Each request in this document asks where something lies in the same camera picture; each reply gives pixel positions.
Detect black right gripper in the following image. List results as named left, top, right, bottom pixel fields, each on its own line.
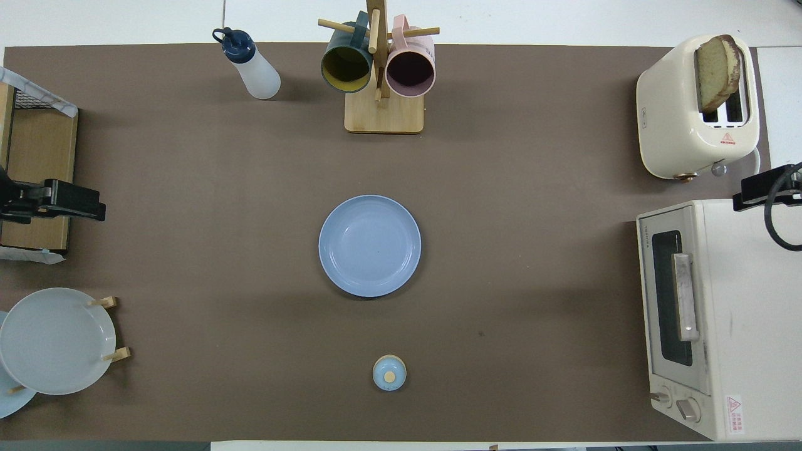
left=733, top=163, right=802, bottom=211

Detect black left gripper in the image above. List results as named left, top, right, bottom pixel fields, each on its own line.
left=0, top=164, right=106, bottom=225

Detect toasted bread slice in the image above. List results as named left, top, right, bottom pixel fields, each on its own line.
left=695, top=34, right=742, bottom=114

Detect white squeeze bottle blue cap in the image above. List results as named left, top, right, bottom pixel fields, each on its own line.
left=212, top=27, right=281, bottom=100

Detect wooden plate rack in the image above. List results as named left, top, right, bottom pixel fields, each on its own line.
left=8, top=296, right=132, bottom=395

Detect grey round plate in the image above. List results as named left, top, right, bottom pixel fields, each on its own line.
left=0, top=288, right=117, bottom=396

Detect blue round plate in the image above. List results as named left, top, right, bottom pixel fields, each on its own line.
left=318, top=195, right=422, bottom=298
left=0, top=310, right=37, bottom=419

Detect wooden shelf unit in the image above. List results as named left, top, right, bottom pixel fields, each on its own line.
left=0, top=81, right=79, bottom=252

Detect marble patterned shelf panel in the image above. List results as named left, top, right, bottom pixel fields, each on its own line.
left=0, top=246, right=65, bottom=265
left=0, top=66, right=79, bottom=118

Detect cream two-slot toaster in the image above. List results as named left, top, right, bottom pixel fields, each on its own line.
left=636, top=34, right=761, bottom=182

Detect white toaster oven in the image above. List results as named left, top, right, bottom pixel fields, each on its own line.
left=636, top=199, right=802, bottom=442

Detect brown table mat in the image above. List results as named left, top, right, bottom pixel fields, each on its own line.
left=0, top=43, right=771, bottom=442

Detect dark teal mug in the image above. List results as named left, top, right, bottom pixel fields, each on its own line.
left=320, top=11, right=375, bottom=94

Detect wooden mug tree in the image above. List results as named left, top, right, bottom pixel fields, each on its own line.
left=318, top=0, right=440, bottom=135

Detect small blue call bell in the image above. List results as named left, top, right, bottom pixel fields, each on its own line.
left=372, top=355, right=407, bottom=392

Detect pink mug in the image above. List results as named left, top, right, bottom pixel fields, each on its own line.
left=385, top=15, right=436, bottom=98

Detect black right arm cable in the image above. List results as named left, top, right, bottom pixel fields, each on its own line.
left=763, top=162, right=802, bottom=252

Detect black wire basket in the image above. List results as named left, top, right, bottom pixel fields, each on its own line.
left=13, top=88, right=51, bottom=110

